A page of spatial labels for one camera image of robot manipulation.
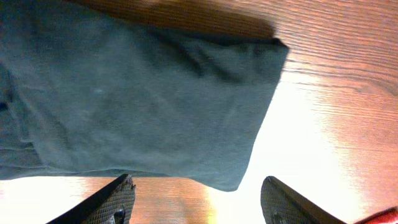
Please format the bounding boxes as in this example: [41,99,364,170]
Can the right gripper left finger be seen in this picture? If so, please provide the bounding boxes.
[49,174,136,224]

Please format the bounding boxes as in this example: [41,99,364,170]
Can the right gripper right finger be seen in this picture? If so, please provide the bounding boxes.
[261,176,344,224]

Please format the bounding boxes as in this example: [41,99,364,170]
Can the dark green Nike t-shirt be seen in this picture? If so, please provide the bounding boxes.
[1,1,289,192]

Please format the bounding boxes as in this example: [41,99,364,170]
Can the red t-shirt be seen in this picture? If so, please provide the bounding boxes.
[355,207,398,224]

